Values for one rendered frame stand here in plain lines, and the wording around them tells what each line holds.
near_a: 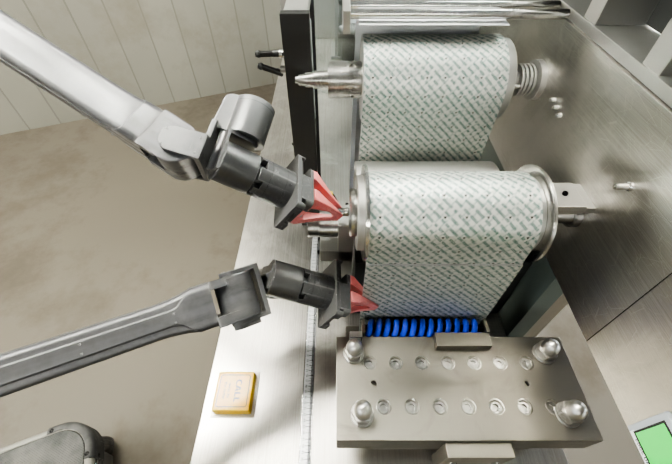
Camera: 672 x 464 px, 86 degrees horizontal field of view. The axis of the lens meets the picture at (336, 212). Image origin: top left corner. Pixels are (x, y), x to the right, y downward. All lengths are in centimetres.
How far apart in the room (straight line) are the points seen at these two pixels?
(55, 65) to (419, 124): 54
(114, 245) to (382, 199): 208
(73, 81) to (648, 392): 79
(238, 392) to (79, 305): 159
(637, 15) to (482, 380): 59
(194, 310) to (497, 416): 48
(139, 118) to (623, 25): 68
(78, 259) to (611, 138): 239
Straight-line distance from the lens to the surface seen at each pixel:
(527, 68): 76
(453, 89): 65
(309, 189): 51
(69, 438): 170
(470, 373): 70
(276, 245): 96
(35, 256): 264
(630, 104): 59
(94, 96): 57
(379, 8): 65
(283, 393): 79
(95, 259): 242
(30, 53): 63
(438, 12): 66
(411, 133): 68
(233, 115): 52
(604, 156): 62
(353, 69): 67
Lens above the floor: 166
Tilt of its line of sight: 48 degrees down
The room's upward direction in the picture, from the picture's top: straight up
